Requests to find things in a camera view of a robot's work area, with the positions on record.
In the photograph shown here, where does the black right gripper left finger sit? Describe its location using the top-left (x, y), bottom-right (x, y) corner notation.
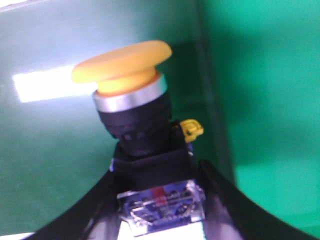
top-left (26, 171), bottom-right (121, 240)

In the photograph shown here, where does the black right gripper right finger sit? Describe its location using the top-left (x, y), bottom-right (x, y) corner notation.
top-left (198, 160), bottom-right (315, 240)

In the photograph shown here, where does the yellow mushroom push button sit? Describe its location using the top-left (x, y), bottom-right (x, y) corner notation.
top-left (71, 40), bottom-right (205, 237)

